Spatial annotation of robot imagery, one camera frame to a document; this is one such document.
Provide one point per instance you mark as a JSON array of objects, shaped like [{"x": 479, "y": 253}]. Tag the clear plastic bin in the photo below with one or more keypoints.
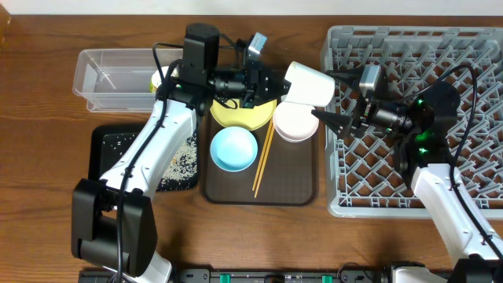
[{"x": 117, "y": 80}]

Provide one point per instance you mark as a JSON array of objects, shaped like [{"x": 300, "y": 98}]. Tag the pink bowl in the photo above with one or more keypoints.
[{"x": 295, "y": 122}]

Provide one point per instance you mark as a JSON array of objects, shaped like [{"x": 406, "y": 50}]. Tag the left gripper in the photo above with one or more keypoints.
[{"x": 255, "y": 83}]

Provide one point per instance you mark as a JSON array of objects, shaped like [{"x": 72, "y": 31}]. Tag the grey dishwasher rack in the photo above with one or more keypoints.
[{"x": 360, "y": 179}]

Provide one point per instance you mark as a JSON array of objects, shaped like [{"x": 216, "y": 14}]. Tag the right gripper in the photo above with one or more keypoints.
[{"x": 344, "y": 119}]

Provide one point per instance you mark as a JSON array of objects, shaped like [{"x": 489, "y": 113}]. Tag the brown serving tray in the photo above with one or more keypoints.
[{"x": 290, "y": 176}]

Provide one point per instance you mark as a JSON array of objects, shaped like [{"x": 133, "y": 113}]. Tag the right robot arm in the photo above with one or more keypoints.
[{"x": 421, "y": 156}]

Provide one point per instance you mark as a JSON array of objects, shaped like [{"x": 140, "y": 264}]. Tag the yellow plate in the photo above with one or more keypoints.
[{"x": 248, "y": 118}]

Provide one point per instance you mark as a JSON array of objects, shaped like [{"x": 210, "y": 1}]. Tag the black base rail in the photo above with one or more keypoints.
[{"x": 348, "y": 274}]

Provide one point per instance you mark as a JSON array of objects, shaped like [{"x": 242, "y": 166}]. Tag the black waste tray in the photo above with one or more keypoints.
[{"x": 96, "y": 139}]

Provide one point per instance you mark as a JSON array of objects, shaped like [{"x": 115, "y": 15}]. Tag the light blue bowl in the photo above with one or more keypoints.
[{"x": 233, "y": 149}]

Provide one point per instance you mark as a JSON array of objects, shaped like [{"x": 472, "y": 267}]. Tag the white cup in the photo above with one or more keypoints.
[{"x": 308, "y": 86}]

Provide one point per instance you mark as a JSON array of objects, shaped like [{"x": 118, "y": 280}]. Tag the right wooden chopstick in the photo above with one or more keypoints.
[{"x": 267, "y": 154}]

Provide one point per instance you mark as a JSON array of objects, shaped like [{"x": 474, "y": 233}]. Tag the white paper waste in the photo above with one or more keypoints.
[{"x": 156, "y": 80}]

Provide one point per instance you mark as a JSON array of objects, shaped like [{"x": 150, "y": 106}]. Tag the rice leftovers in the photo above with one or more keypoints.
[{"x": 182, "y": 173}]

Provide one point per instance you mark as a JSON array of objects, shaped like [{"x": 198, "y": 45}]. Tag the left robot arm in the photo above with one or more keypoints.
[{"x": 113, "y": 223}]

